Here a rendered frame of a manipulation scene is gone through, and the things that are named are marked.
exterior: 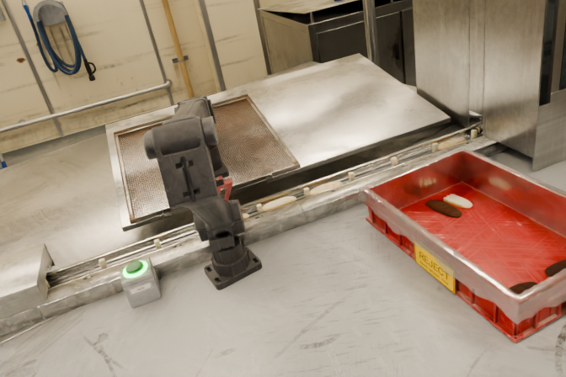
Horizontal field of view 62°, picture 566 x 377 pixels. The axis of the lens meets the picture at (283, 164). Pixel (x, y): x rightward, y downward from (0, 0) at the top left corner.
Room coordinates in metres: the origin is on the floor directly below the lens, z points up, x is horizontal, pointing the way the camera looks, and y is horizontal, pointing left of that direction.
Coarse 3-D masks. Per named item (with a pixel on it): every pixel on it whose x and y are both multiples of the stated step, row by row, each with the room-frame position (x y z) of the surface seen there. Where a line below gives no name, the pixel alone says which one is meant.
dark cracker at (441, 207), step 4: (432, 200) 1.00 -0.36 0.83; (436, 200) 0.99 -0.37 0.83; (428, 204) 0.99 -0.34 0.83; (432, 204) 0.98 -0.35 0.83; (436, 204) 0.97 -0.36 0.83; (440, 204) 0.97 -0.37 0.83; (444, 204) 0.97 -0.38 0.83; (448, 204) 0.96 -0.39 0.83; (432, 208) 0.97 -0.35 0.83; (436, 208) 0.96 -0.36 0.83; (440, 208) 0.96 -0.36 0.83; (444, 208) 0.95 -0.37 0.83; (448, 208) 0.95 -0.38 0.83; (452, 208) 0.95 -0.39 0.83; (456, 208) 0.94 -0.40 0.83; (440, 212) 0.95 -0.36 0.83; (444, 212) 0.94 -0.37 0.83; (448, 212) 0.93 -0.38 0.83; (452, 212) 0.93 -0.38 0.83; (456, 212) 0.93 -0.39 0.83; (460, 212) 0.93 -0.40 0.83; (452, 216) 0.92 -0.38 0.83; (456, 216) 0.92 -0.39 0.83
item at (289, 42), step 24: (312, 0) 3.58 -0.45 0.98; (336, 0) 3.22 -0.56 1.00; (360, 0) 3.37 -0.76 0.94; (384, 0) 3.20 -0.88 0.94; (408, 0) 3.08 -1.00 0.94; (264, 24) 3.79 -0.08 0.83; (288, 24) 3.24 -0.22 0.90; (312, 24) 2.91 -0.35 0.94; (336, 24) 2.95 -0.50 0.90; (360, 24) 2.99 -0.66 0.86; (384, 24) 3.03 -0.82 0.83; (408, 24) 3.08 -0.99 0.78; (288, 48) 3.33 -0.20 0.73; (312, 48) 2.90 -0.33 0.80; (336, 48) 2.94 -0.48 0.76; (360, 48) 2.98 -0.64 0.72; (384, 48) 3.03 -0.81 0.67; (408, 48) 3.08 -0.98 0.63; (408, 72) 3.07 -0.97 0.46
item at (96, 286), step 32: (416, 160) 1.17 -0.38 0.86; (352, 192) 1.06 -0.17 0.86; (256, 224) 1.00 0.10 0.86; (288, 224) 1.01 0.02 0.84; (160, 256) 0.95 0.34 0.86; (192, 256) 0.94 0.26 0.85; (64, 288) 0.90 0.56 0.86; (96, 288) 0.88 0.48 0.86; (0, 320) 0.83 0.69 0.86; (32, 320) 0.84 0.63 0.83
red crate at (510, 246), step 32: (448, 192) 1.03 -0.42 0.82; (480, 192) 1.00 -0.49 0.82; (384, 224) 0.90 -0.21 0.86; (448, 224) 0.90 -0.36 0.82; (480, 224) 0.88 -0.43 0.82; (512, 224) 0.85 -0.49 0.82; (480, 256) 0.77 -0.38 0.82; (512, 256) 0.75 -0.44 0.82; (544, 256) 0.73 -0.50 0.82; (544, 320) 0.57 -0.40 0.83
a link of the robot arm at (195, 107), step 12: (204, 96) 1.04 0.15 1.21; (180, 108) 0.91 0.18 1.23; (192, 108) 0.87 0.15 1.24; (204, 108) 0.98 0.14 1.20; (168, 120) 0.73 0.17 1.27; (180, 120) 0.73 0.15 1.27; (204, 120) 0.70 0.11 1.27; (204, 132) 0.67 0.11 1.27; (144, 144) 0.67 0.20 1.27; (216, 144) 0.68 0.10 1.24; (156, 156) 0.67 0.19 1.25
